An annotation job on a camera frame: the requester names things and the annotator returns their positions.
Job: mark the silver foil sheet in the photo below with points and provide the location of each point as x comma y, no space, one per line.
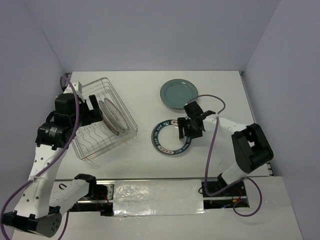
157,198

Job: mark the metal base rail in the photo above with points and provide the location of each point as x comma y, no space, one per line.
103,201

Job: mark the teal green plate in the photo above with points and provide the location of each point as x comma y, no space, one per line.
175,93

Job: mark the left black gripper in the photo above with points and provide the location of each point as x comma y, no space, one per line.
96,114

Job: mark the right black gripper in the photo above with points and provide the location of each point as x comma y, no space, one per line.
182,123

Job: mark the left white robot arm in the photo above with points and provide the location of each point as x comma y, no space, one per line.
38,212

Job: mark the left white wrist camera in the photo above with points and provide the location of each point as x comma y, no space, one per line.
77,86

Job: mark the wire dish rack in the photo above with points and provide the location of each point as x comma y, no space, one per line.
96,139

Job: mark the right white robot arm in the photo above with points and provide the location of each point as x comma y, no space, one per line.
250,145

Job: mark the white plate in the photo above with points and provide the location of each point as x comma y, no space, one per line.
105,118
165,139
116,116

